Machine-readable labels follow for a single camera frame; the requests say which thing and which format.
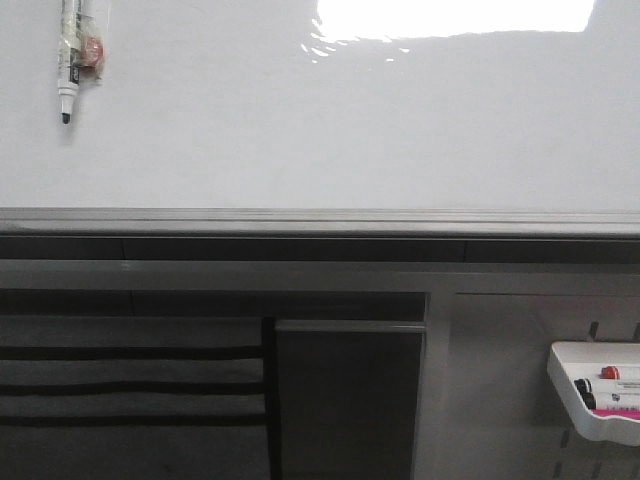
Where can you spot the white taped whiteboard marker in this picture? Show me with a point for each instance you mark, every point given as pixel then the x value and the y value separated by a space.
pixel 81 52

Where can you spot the white whiteboard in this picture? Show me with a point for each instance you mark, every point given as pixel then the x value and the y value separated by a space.
pixel 375 117

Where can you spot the pink whiteboard eraser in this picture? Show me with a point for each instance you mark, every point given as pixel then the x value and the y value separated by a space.
pixel 625 413

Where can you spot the dark grey cabinet panel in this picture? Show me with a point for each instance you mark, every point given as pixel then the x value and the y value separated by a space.
pixel 349 392

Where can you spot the white pegboard panel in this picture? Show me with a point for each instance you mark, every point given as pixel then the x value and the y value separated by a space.
pixel 504 419

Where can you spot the white plastic marker tray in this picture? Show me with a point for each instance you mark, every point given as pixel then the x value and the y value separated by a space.
pixel 569 361

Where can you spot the grey striped fabric organizer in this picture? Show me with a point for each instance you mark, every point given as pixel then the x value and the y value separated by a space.
pixel 139 398

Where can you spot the upper black capped marker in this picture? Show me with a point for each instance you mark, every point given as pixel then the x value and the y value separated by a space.
pixel 593 386

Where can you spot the black capped marker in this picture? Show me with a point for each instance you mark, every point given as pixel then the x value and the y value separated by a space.
pixel 593 386
pixel 611 401

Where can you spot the lower black capped marker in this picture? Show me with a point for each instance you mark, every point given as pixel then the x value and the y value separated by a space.
pixel 611 401

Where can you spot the red capped marker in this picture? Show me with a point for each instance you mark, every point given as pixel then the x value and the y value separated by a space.
pixel 621 372

